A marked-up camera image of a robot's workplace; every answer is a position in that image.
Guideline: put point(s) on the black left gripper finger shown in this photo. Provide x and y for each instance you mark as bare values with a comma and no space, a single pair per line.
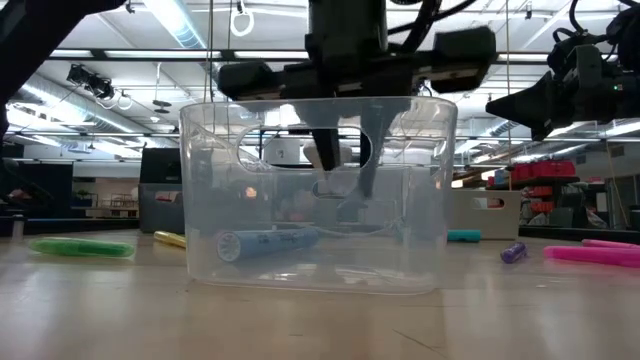
375,135
327,145

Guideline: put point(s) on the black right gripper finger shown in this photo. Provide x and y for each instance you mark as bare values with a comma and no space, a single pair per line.
540,105
541,131

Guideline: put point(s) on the blue marker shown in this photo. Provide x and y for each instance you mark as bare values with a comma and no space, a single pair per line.
465,235
270,242

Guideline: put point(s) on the purple marker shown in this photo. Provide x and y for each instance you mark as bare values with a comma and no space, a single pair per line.
513,253

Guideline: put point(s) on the pink marker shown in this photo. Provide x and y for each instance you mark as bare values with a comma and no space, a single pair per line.
607,243
590,255

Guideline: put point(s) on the yellow marker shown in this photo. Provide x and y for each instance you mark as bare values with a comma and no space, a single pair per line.
170,239

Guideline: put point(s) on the green marker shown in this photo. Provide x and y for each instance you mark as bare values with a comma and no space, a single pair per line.
82,247

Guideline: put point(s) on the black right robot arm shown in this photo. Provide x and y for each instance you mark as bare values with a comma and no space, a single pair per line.
627,30

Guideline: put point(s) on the white dome table lamp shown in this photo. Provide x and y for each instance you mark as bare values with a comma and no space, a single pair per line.
308,152

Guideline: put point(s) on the large red storage bin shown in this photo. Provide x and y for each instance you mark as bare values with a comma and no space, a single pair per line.
545,171

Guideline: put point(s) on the white labelled box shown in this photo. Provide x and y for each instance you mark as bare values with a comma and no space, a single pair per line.
282,150

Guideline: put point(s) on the clear plastic bin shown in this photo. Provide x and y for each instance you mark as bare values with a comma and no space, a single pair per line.
425,150

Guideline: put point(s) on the small red storage bin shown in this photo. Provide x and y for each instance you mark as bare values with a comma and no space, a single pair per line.
540,192

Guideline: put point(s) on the white plastic bin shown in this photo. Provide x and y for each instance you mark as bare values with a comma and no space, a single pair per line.
495,222

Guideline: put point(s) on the black background box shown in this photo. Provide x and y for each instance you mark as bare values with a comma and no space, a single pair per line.
160,165

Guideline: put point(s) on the dark grey plastic bin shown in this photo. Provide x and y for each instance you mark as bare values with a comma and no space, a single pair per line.
155,215

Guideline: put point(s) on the black ceiling spotlight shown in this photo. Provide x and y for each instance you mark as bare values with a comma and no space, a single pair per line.
90,80

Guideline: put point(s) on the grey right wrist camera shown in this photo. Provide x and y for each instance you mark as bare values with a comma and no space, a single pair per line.
590,67

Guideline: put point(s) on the silver ceiling air duct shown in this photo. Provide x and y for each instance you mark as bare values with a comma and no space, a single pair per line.
182,32

